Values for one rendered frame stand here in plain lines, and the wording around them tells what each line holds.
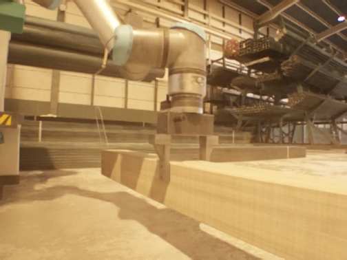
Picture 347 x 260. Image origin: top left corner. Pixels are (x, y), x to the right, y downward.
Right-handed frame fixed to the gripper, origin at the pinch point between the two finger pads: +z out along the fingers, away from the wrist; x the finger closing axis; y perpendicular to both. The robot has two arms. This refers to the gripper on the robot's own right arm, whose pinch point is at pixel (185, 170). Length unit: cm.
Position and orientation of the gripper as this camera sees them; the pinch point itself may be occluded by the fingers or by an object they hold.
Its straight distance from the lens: 56.4
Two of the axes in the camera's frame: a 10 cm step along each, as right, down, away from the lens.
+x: 8.4, 0.4, 5.5
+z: -0.2, 10.0, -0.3
